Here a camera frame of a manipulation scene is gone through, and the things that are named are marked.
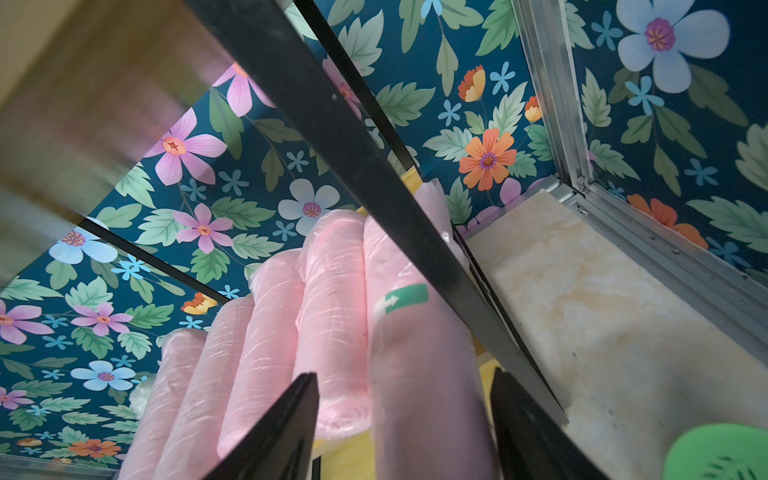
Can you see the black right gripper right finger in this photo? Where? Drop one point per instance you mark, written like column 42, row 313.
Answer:
column 530, row 444

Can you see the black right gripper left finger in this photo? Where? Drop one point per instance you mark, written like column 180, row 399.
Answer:
column 279, row 446

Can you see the white plush bunny pink shirt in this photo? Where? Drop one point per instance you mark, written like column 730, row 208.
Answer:
column 139, row 397

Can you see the upper green lidded jar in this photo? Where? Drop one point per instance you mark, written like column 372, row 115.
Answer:
column 718, row 451

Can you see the wooden shelf black metal frame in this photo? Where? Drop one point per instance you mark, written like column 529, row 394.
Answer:
column 144, row 179

